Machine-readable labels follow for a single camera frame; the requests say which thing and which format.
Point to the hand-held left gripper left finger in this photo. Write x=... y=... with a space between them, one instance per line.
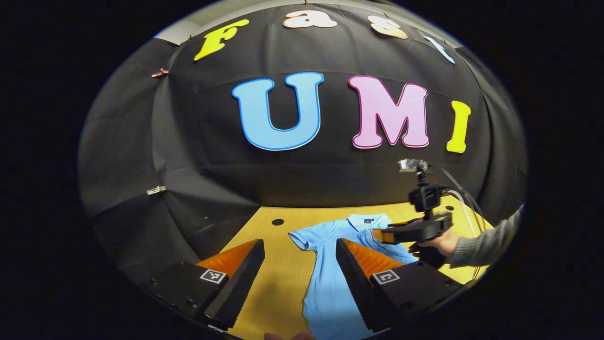
x=238 y=283

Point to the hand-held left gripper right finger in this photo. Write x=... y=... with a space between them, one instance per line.
x=356 y=283

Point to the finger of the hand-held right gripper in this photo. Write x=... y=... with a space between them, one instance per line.
x=406 y=233
x=410 y=221

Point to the light blue T-shirt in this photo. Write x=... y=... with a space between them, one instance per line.
x=325 y=283

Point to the small silver clip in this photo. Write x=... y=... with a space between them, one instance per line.
x=156 y=190

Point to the black backdrop cloth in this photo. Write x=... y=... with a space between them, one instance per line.
x=212 y=141

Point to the small pink clip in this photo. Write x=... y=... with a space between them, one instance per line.
x=160 y=73

